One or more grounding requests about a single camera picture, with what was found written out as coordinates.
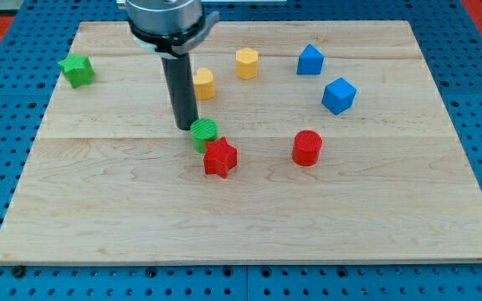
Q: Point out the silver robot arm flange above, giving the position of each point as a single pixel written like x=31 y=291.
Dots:
x=169 y=28

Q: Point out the red star block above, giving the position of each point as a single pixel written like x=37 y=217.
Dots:
x=220 y=157

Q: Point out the green star block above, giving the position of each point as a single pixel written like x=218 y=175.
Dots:
x=77 y=70

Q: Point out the green cylinder block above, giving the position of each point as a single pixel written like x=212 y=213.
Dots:
x=203 y=130

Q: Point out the red cylinder block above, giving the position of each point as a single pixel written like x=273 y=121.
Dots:
x=306 y=148

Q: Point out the yellow heart block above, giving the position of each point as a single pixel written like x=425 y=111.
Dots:
x=204 y=84

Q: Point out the yellow hexagon block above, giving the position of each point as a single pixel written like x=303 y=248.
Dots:
x=247 y=63

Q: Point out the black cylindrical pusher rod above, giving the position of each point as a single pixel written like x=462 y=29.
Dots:
x=180 y=86

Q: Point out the light wooden board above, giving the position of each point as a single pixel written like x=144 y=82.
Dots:
x=111 y=181

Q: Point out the blue cube block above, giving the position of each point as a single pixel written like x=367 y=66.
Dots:
x=338 y=96

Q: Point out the blue triangle block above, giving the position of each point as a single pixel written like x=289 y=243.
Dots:
x=310 y=61

